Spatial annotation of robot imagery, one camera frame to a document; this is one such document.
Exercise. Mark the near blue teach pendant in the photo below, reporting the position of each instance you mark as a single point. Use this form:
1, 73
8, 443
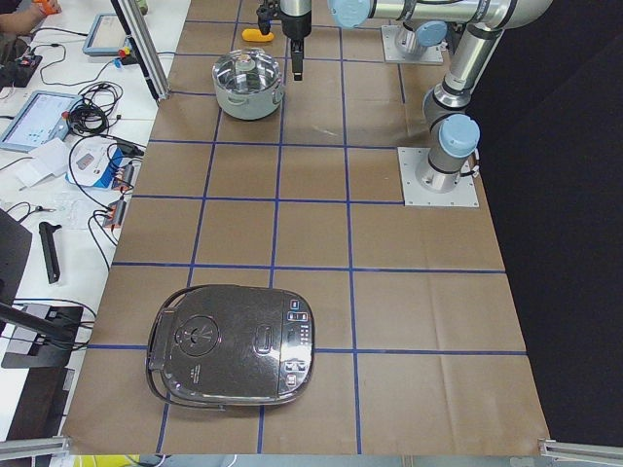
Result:
41, 119

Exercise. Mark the blue white box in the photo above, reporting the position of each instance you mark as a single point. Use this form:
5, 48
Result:
93, 163

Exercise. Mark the black bar tool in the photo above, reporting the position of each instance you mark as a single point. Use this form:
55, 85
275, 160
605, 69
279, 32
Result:
46, 232

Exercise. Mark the orange corn cob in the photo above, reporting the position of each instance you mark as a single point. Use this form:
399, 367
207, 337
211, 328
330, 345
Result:
256, 36

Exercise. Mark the glass pot lid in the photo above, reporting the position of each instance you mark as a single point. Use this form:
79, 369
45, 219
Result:
246, 71

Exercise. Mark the white paper sheets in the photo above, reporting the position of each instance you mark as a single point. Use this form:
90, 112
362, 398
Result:
50, 159

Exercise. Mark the blue teach pendant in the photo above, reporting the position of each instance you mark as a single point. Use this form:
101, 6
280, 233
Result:
41, 119
106, 36

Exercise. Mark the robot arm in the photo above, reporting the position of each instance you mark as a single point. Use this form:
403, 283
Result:
455, 135

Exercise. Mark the dark metallic rice cooker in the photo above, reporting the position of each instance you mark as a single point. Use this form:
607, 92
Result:
215, 346

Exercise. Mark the pale green electric pot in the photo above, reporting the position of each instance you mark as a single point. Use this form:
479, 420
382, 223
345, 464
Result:
250, 107

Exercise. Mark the aluminium frame post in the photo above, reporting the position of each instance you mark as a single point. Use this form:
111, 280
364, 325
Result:
135, 27

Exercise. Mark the grey orange adapter box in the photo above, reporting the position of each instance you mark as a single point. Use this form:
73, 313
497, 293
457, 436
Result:
115, 214

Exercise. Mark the black monitor stand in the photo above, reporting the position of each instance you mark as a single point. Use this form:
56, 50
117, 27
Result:
44, 335

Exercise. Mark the far blue teach pendant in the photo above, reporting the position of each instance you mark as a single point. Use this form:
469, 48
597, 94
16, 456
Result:
106, 36

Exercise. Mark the person hand at desk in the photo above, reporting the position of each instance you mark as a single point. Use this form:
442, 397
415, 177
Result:
39, 10

